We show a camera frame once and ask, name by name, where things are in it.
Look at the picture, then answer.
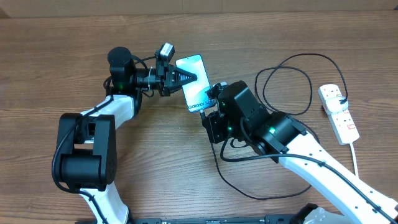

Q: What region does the Samsung Galaxy smartphone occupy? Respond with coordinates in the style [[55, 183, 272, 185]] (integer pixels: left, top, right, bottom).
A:
[[175, 54, 215, 113]]

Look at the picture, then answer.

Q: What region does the black USB charging cable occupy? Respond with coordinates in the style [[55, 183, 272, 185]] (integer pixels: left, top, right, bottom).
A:
[[198, 53, 349, 200]]

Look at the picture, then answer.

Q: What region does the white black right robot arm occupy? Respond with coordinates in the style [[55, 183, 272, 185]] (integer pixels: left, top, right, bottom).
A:
[[202, 81, 397, 223]]

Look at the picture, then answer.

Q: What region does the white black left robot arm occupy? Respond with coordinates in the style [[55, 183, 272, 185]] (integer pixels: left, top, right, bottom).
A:
[[52, 43, 197, 223]]

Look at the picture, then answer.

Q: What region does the white USB charger plug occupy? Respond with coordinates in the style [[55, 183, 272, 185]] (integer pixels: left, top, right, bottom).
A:
[[323, 96, 349, 114]]

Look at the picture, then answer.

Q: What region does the white power strip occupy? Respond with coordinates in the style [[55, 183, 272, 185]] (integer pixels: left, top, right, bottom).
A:
[[318, 84, 359, 145]]

